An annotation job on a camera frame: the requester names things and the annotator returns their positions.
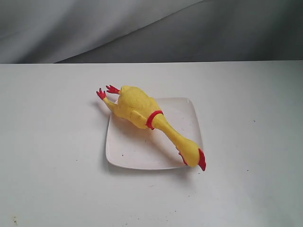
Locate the grey backdrop cloth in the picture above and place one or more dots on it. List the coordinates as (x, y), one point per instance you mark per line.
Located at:
(131, 31)

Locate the yellow rubber chicken toy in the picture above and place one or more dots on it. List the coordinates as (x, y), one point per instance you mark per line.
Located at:
(134, 105)

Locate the white square plate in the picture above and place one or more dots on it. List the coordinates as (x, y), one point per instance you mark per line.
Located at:
(130, 147)

